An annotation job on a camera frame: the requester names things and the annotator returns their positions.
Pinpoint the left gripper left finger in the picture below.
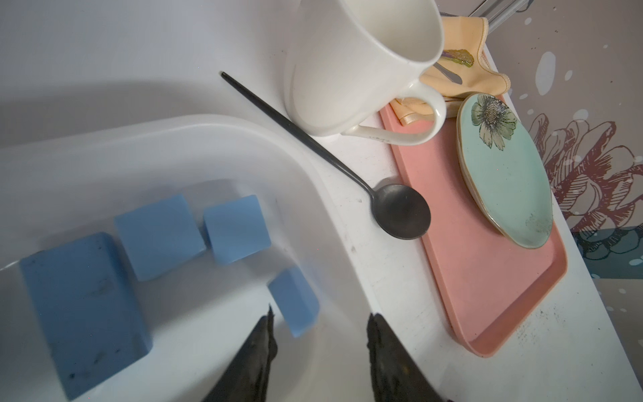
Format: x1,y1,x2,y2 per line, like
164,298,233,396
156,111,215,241
203,307,278,402

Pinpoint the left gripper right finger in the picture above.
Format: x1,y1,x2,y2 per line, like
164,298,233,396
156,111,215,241
367,313,444,401

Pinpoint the blue cube block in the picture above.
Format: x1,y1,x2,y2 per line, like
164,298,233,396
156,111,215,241
204,195,271,266

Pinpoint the long blue block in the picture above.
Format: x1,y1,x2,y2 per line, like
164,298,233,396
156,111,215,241
19,232,152,400

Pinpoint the blue block cluster piece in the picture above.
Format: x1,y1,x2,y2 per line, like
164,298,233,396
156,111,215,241
114,194,207,281

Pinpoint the blue block cluster bottom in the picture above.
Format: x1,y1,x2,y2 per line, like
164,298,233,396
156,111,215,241
268,266,320,338

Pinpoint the pink placemat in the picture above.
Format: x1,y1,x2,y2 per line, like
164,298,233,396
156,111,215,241
393,113,568,358

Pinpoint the white plastic tray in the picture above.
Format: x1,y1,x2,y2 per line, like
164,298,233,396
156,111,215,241
1,116,373,401

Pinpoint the black spoon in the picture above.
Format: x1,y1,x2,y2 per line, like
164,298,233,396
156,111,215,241
219,71,431,241

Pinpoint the green flower plate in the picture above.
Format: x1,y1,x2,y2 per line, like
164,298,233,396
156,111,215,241
456,93,554,250

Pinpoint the white ceramic mug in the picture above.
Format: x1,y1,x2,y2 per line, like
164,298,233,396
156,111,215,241
284,0,446,146

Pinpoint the iridescent cutlery on napkin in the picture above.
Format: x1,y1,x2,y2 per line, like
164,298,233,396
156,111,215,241
435,49,475,85

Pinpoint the yellow folded napkin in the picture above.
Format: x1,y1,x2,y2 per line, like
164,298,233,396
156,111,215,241
420,17,511,118

